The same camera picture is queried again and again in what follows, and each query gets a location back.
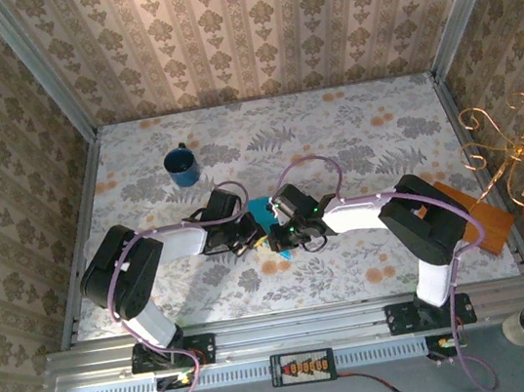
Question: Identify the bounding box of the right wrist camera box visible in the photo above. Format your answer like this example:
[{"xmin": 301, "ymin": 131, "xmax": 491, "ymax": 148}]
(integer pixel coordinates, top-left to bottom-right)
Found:
[{"xmin": 263, "ymin": 178, "xmax": 318, "ymax": 225}]

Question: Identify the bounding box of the brown wooden block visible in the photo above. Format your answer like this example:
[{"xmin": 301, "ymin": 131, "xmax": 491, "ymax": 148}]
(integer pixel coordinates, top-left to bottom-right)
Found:
[{"xmin": 432, "ymin": 171, "xmax": 522, "ymax": 263}]

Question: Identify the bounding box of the left arm's black base plate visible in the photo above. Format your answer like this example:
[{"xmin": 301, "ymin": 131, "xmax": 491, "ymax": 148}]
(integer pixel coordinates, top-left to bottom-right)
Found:
[{"xmin": 127, "ymin": 332, "xmax": 220, "ymax": 377}]

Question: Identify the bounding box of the right arm's black base plate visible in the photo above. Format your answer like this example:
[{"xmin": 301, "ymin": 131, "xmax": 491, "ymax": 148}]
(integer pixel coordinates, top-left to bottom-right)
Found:
[{"xmin": 383, "ymin": 291, "xmax": 478, "ymax": 337}]

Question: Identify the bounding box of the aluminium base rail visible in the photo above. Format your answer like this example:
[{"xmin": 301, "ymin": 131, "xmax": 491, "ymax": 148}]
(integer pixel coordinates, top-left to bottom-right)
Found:
[{"xmin": 42, "ymin": 274, "xmax": 524, "ymax": 389}]

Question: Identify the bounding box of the blue square paper sheet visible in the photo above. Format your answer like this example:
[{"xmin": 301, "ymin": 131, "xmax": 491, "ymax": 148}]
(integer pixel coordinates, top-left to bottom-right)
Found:
[{"xmin": 245, "ymin": 193, "xmax": 297, "ymax": 266}]

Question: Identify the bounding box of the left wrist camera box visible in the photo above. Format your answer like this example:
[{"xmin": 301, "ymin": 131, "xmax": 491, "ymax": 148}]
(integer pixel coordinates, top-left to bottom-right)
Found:
[{"xmin": 199, "ymin": 184, "xmax": 246, "ymax": 225}]

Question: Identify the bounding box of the grey slotted cable duct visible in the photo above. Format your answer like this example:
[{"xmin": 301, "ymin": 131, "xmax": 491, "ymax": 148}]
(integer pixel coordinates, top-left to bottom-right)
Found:
[{"xmin": 60, "ymin": 332, "xmax": 433, "ymax": 392}]

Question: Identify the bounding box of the thin red cable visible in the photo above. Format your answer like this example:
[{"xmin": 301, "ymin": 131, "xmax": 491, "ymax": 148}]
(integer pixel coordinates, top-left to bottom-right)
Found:
[{"xmin": 336, "ymin": 363, "xmax": 406, "ymax": 392}]

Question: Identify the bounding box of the arm's purple cable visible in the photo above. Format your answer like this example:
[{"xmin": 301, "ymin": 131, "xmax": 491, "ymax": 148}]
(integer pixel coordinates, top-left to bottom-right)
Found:
[
  {"xmin": 275, "ymin": 131, "xmax": 512, "ymax": 392},
  {"xmin": 93, "ymin": 176, "xmax": 278, "ymax": 392}
]

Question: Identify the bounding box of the gold wire ornament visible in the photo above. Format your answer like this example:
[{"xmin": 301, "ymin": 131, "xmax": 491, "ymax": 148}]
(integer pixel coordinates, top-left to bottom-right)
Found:
[{"xmin": 450, "ymin": 91, "xmax": 524, "ymax": 217}]

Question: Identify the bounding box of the aluminium side rail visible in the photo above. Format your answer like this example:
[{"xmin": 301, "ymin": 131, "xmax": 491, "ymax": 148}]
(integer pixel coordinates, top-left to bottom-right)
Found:
[
  {"xmin": 31, "ymin": 131, "xmax": 130, "ymax": 350},
  {"xmin": 429, "ymin": 62, "xmax": 524, "ymax": 289}
]

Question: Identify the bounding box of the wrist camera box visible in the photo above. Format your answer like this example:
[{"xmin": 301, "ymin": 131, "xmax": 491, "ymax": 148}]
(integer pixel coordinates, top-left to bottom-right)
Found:
[
  {"xmin": 263, "ymin": 178, "xmax": 318, "ymax": 225},
  {"xmin": 199, "ymin": 184, "xmax": 246, "ymax": 225}
]

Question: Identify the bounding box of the floral patterned table cover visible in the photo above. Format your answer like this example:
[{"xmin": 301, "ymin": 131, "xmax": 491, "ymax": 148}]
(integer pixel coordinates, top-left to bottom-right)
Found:
[{"xmin": 45, "ymin": 62, "xmax": 522, "ymax": 343}]

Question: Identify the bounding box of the black power distribution board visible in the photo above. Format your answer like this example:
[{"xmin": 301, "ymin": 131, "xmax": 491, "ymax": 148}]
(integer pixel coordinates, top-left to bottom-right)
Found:
[{"xmin": 268, "ymin": 345, "xmax": 339, "ymax": 390}]

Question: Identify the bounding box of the aluminium frame post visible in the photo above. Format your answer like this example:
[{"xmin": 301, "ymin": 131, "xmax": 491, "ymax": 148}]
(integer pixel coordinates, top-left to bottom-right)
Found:
[
  {"xmin": 420, "ymin": 0, "xmax": 524, "ymax": 83},
  {"xmin": 0, "ymin": 0, "xmax": 100, "ymax": 152}
]

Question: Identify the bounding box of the right arm's purple cable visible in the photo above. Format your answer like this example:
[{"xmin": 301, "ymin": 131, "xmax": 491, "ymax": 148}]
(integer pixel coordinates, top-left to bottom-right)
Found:
[{"xmin": 275, "ymin": 131, "xmax": 512, "ymax": 392}]

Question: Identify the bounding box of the left arm's purple cable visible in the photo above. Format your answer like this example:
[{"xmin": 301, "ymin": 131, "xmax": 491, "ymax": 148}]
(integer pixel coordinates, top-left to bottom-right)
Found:
[{"xmin": 93, "ymin": 176, "xmax": 278, "ymax": 392}]

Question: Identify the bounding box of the dark blue ceramic mug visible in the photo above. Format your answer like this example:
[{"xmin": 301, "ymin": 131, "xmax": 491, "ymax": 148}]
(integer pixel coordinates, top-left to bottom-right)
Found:
[{"xmin": 160, "ymin": 140, "xmax": 203, "ymax": 191}]

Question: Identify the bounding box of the small black connector board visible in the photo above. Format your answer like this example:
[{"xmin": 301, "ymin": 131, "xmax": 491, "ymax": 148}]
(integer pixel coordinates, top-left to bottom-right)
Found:
[
  {"xmin": 423, "ymin": 331, "xmax": 470, "ymax": 363},
  {"xmin": 153, "ymin": 371, "xmax": 197, "ymax": 392}
]

